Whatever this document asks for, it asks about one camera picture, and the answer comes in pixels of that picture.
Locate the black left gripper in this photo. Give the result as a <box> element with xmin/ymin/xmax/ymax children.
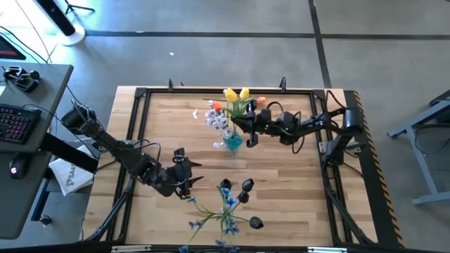
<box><xmin>164</xmin><ymin>148</ymin><xmax>205</xmax><ymax>200</ymax></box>

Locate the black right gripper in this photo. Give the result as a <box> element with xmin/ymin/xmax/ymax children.
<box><xmin>231</xmin><ymin>100</ymin><xmax>272</xmax><ymax>148</ymax></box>

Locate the blue glass vase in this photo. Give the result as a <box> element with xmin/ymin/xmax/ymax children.
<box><xmin>222</xmin><ymin>130</ymin><xmax>244</xmax><ymax>152</ymax></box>

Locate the white artificial flower spray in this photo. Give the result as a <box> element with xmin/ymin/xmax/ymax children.
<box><xmin>205</xmin><ymin>100</ymin><xmax>235</xmax><ymax>149</ymax></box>

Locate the blue artificial flower spray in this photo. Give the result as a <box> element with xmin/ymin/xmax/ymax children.
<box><xmin>178</xmin><ymin>188</ymin><xmax>243</xmax><ymax>253</ymax></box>

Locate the white printed bag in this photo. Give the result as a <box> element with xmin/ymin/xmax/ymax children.
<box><xmin>48</xmin><ymin>143</ymin><xmax>98</xmax><ymax>197</ymax></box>

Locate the black desk support beam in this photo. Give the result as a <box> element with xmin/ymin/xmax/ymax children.
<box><xmin>40</xmin><ymin>132</ymin><xmax>100</xmax><ymax>174</ymax></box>

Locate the black computer mouse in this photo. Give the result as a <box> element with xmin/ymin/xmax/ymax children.
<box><xmin>8</xmin><ymin>153</ymin><xmax>32</xmax><ymax>181</ymax></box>

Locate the grey desk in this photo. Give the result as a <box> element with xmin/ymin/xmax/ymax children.
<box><xmin>0</xmin><ymin>61</ymin><xmax>75</xmax><ymax>240</ymax></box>

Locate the black backlit keyboard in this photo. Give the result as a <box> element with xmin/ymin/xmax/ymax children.
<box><xmin>0</xmin><ymin>103</ymin><xmax>43</xmax><ymax>145</ymax></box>

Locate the black clamp device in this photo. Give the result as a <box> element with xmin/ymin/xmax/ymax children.
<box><xmin>2</xmin><ymin>65</ymin><xmax>41</xmax><ymax>93</ymax></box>

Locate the black red-trimmed panel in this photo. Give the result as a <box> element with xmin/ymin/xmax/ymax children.
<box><xmin>0</xmin><ymin>34</ymin><xmax>27</xmax><ymax>61</ymax></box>

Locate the black aluminium table frame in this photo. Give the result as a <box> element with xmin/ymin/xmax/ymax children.
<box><xmin>82</xmin><ymin>77</ymin><xmax>405</xmax><ymax>252</ymax></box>

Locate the silver metal bracket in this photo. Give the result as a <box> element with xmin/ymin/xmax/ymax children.
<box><xmin>110</xmin><ymin>245</ymin><xmax>153</xmax><ymax>253</ymax></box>
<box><xmin>307</xmin><ymin>246</ymin><xmax>348</xmax><ymax>253</ymax></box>

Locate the black hazard-striped side rail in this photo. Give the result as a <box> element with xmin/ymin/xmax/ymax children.
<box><xmin>343</xmin><ymin>89</ymin><xmax>405</xmax><ymax>247</ymax></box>

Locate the white pedestal with black column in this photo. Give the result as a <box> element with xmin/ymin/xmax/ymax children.
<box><xmin>34</xmin><ymin>0</ymin><xmax>87</xmax><ymax>47</ymax></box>

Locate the grey metal stand frame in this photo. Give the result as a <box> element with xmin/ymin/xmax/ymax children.
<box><xmin>386</xmin><ymin>89</ymin><xmax>450</xmax><ymax>207</ymax></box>

